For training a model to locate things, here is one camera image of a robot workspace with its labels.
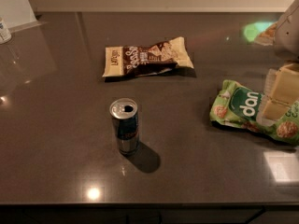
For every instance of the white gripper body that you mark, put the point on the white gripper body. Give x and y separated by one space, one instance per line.
288 34

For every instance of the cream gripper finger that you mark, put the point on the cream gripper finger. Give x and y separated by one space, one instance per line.
282 85
270 110

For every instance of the green rice chip bag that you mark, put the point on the green rice chip bag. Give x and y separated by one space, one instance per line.
237 106

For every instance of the redbull can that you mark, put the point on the redbull can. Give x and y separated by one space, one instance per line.
124 114

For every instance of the brown and cream chip bag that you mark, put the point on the brown and cream chip bag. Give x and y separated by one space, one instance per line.
136 61

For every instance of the white bottle with label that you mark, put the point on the white bottle with label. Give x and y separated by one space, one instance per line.
5 34

